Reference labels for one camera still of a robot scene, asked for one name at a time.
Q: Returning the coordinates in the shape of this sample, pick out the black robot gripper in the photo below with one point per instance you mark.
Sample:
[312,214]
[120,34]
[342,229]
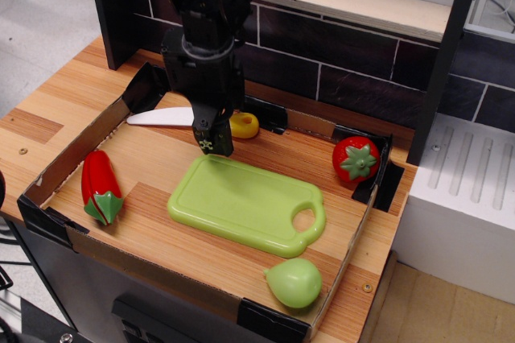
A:
[212,81]

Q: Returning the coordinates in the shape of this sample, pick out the dark shelf frame with plywood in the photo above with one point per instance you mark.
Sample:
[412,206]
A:
[120,46]

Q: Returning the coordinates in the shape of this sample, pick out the cardboard fence with black tape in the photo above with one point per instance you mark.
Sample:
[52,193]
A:
[206,287]

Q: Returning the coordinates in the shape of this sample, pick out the red toy chili pepper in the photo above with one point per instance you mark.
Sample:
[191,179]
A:
[100,190]

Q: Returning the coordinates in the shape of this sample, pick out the white dish drainer block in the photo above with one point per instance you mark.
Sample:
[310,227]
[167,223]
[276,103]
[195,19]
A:
[458,223]

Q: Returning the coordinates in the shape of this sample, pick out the red toy strawberry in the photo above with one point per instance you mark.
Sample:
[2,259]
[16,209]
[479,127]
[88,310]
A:
[356,159]

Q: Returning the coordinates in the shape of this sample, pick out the white knife with yellow handle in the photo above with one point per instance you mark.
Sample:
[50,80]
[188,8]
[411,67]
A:
[243,125]

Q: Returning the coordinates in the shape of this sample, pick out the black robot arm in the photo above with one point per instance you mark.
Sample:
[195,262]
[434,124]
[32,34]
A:
[208,23]

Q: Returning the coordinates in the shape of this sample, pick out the light green toy pear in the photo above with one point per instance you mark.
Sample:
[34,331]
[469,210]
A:
[295,283]

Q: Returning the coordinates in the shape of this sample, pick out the light green plastic cutting board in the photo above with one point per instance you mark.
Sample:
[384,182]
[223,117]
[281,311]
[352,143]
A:
[258,208]

